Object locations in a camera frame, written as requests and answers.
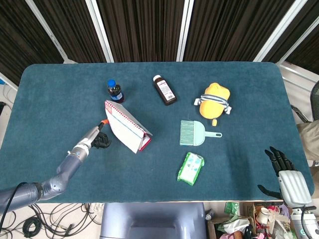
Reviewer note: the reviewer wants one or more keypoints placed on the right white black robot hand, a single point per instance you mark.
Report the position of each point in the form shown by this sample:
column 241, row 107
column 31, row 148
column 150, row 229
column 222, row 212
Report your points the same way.
column 294, row 185

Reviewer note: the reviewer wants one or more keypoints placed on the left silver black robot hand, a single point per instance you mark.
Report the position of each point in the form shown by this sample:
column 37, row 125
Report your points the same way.
column 91, row 137

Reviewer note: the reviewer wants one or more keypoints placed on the red spiral desk calendar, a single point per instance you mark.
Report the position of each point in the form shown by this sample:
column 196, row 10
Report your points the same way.
column 124, row 127

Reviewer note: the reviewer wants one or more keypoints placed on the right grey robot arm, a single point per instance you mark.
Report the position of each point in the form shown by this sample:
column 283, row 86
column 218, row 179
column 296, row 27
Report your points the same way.
column 302, row 224

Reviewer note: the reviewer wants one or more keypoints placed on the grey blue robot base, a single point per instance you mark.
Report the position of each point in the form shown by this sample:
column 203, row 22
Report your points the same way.
column 149, row 221

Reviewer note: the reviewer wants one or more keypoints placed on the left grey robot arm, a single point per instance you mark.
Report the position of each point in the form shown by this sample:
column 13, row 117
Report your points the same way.
column 52, row 185

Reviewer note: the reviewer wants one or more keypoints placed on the white paper cup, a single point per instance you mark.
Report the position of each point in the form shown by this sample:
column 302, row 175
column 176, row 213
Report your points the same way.
column 263, row 215

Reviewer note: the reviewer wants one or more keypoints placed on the blue cap dark drink bottle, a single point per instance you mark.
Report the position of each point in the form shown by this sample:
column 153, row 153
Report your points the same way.
column 115, row 92

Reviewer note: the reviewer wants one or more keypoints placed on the beige cloth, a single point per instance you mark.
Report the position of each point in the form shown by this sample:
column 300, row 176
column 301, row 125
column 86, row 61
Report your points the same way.
column 310, row 137

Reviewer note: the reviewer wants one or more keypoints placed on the cardboard box of clutter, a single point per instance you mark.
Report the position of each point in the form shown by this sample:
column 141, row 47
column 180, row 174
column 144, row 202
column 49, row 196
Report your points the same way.
column 236, row 224

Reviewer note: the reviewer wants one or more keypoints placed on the teal blue table mat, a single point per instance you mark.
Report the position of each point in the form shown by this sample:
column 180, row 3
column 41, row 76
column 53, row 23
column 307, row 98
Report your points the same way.
column 154, row 174

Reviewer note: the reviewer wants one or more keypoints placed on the brown medicine bottle white cap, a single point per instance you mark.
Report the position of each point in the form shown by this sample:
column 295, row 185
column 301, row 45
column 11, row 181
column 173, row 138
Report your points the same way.
column 165, row 90

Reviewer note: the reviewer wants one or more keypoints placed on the black mesh office chair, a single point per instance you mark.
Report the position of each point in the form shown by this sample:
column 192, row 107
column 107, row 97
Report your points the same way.
column 314, row 99

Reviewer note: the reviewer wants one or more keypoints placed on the mint green small brush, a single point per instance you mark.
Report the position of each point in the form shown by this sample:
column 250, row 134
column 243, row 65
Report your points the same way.
column 193, row 133

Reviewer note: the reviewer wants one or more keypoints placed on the green wet wipes pack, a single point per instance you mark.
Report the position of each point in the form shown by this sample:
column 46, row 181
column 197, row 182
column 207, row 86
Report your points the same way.
column 190, row 169

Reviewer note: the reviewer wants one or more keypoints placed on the dark partition screen panel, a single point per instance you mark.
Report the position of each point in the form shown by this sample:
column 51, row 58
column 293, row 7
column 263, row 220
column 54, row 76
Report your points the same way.
column 231, row 27
column 17, row 37
column 72, row 27
column 142, row 27

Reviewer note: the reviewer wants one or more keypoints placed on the yellow plush toy striped shirt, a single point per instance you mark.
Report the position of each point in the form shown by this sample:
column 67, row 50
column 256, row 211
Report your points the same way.
column 214, row 105

